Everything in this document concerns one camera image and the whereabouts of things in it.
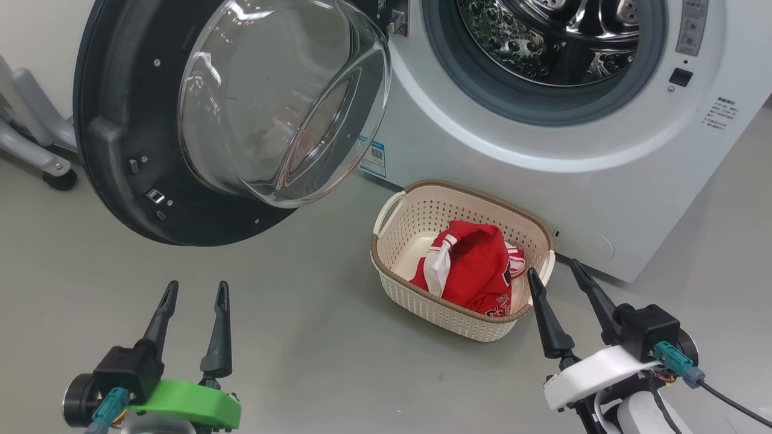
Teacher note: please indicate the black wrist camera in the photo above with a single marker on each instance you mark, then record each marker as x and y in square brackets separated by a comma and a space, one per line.
[651, 328]
[126, 367]

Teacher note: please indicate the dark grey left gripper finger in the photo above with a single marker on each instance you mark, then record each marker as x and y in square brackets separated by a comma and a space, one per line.
[158, 325]
[220, 343]

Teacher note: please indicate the cream perforated laundry basket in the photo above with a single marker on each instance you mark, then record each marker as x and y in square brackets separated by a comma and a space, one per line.
[434, 211]

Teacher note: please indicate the grey stand with black caster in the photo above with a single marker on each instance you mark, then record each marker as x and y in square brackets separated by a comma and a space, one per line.
[30, 144]

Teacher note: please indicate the dark round glass washer door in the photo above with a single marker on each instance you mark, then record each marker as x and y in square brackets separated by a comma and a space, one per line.
[120, 150]

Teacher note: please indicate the red and white striped garment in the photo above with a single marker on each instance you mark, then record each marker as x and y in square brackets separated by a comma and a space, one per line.
[476, 259]

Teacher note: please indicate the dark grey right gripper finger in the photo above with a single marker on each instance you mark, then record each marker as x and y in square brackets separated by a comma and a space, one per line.
[552, 334]
[603, 310]

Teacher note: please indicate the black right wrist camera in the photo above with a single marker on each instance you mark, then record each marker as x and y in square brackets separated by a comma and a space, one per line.
[651, 328]

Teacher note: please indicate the white washing machine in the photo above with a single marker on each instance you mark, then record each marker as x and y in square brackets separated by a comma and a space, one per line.
[603, 181]

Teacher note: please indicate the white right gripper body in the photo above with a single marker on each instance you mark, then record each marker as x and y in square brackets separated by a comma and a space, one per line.
[597, 374]

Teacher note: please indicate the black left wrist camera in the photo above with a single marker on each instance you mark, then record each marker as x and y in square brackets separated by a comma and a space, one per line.
[126, 367]

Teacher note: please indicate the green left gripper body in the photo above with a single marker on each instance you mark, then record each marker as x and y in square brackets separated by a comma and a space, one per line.
[193, 404]

